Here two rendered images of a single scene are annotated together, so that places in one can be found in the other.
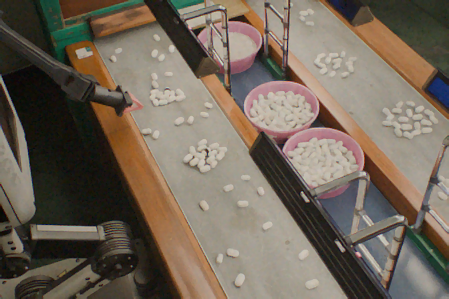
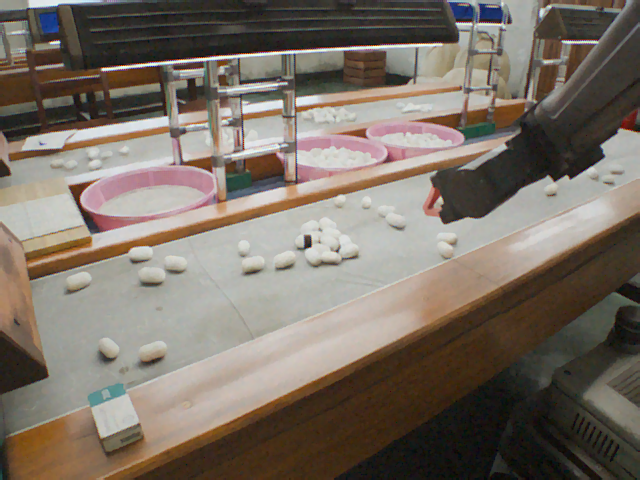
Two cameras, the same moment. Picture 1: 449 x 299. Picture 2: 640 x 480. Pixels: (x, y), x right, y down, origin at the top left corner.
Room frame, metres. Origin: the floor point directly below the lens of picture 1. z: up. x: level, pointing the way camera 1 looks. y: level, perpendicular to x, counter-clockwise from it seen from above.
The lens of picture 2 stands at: (1.81, 0.86, 1.11)
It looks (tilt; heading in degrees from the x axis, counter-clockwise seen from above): 28 degrees down; 257
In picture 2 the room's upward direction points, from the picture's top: straight up
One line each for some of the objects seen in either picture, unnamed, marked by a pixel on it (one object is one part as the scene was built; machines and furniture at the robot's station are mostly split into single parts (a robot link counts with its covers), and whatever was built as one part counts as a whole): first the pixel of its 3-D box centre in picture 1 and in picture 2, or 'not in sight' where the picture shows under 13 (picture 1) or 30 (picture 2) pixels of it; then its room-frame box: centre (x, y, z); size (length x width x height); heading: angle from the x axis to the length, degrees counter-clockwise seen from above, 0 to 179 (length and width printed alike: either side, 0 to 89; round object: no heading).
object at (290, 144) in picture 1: (321, 165); (413, 150); (1.29, -0.31, 0.72); 0.27 x 0.27 x 0.10
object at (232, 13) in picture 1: (207, 13); (33, 213); (2.16, 0.04, 0.77); 0.33 x 0.15 x 0.01; 112
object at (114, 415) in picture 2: (83, 52); (114, 415); (1.93, 0.54, 0.78); 0.06 x 0.04 x 0.02; 112
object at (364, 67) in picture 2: not in sight; (364, 60); (-0.24, -5.61, 0.32); 0.42 x 0.42 x 0.64; 26
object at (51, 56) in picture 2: not in sight; (82, 129); (2.58, -1.91, 0.45); 0.44 x 0.43 x 0.91; 21
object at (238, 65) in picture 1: (229, 49); (153, 209); (1.96, -0.04, 0.72); 0.27 x 0.27 x 0.10
